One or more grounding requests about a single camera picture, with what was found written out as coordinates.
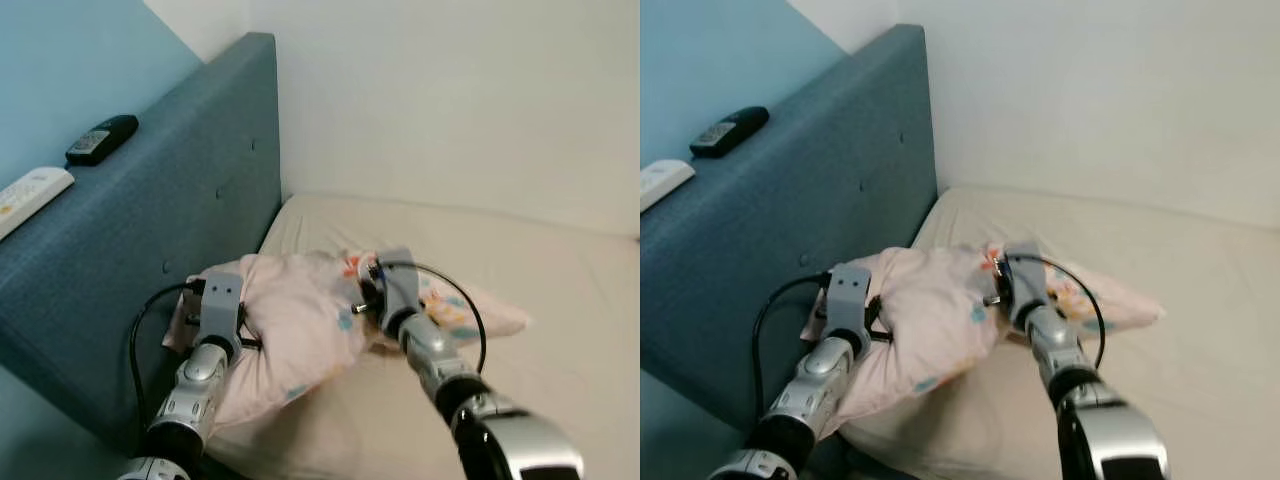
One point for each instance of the beige sheeted mattress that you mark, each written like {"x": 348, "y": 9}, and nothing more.
{"x": 520, "y": 260}
{"x": 1180, "y": 250}

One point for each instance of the blue padded headboard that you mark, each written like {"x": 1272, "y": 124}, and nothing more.
{"x": 150, "y": 220}
{"x": 790, "y": 210}

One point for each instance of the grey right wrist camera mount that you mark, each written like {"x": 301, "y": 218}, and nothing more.
{"x": 400, "y": 285}
{"x": 1025, "y": 280}

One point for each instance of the black remote control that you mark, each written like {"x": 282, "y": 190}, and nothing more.
{"x": 728, "y": 132}
{"x": 100, "y": 140}

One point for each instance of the white remote control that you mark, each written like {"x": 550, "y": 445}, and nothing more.
{"x": 662, "y": 182}
{"x": 30, "y": 195}

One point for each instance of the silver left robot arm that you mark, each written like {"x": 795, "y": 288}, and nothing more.
{"x": 190, "y": 390}
{"x": 825, "y": 375}

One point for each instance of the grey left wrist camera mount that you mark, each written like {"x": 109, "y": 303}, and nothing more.
{"x": 848, "y": 295}
{"x": 220, "y": 300}

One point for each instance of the pink patterned pillow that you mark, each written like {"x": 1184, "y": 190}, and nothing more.
{"x": 290, "y": 320}
{"x": 920, "y": 320}

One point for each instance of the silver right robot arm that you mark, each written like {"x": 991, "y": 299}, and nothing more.
{"x": 1060, "y": 345}
{"x": 440, "y": 355}

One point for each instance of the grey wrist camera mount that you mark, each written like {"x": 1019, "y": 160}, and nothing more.
{"x": 1025, "y": 280}
{"x": 848, "y": 295}
{"x": 400, "y": 285}
{"x": 220, "y": 300}

